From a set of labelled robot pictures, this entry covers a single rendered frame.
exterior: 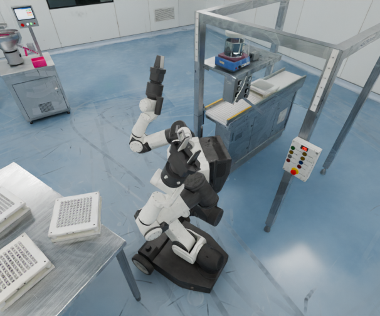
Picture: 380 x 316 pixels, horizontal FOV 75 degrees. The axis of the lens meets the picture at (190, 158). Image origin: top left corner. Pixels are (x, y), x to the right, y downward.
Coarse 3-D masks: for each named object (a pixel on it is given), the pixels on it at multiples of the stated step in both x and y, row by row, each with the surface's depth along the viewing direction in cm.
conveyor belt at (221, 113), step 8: (248, 96) 247; (224, 104) 236; (232, 104) 236; (240, 104) 236; (248, 104) 236; (208, 112) 226; (216, 112) 225; (224, 112) 225; (232, 112) 225; (216, 120) 221; (224, 120) 216
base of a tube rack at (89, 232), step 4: (100, 196) 149; (100, 200) 147; (100, 204) 145; (100, 208) 144; (100, 212) 142; (100, 216) 140; (100, 224) 137; (100, 228) 136; (80, 232) 132; (84, 232) 132; (88, 232) 132; (92, 232) 132; (96, 232) 132; (60, 236) 130; (64, 236) 130; (68, 236) 130; (72, 236) 130; (76, 236) 131; (80, 236) 132; (52, 240) 129; (56, 240) 129; (60, 240) 130; (64, 240) 131
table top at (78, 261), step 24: (24, 192) 155; (48, 192) 155; (24, 216) 142; (48, 216) 142; (0, 240) 131; (48, 240) 131; (72, 240) 131; (96, 240) 131; (120, 240) 131; (72, 264) 122; (96, 264) 122; (48, 288) 114; (72, 288) 114; (0, 312) 107; (24, 312) 107; (48, 312) 107
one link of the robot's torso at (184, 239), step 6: (174, 222) 185; (174, 228) 184; (180, 228) 187; (168, 234) 189; (174, 234) 183; (180, 234) 186; (186, 234) 189; (192, 234) 191; (174, 240) 189; (180, 240) 184; (186, 240) 187; (192, 240) 189; (180, 246) 184; (186, 246) 185; (192, 246) 191
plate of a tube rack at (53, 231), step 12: (96, 192) 146; (72, 204) 139; (96, 204) 139; (60, 216) 134; (84, 216) 134; (96, 216) 134; (60, 228) 128; (72, 228) 128; (84, 228) 128; (96, 228) 130
